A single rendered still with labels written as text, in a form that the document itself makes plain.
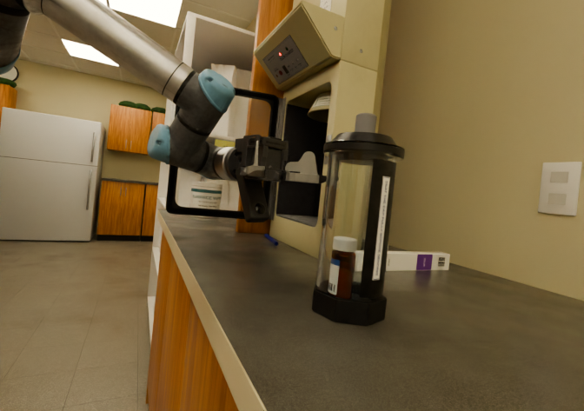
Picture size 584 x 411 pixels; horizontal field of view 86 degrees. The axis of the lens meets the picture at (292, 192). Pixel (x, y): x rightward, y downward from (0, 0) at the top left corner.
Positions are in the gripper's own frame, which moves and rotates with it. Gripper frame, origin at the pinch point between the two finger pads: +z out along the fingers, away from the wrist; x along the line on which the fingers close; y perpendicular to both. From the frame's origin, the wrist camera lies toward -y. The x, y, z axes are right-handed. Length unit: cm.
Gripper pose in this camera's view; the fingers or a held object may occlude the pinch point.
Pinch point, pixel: (301, 177)
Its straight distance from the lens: 52.5
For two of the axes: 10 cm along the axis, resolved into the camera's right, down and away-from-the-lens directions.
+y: 1.0, -9.9, -0.2
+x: 7.5, 0.7, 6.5
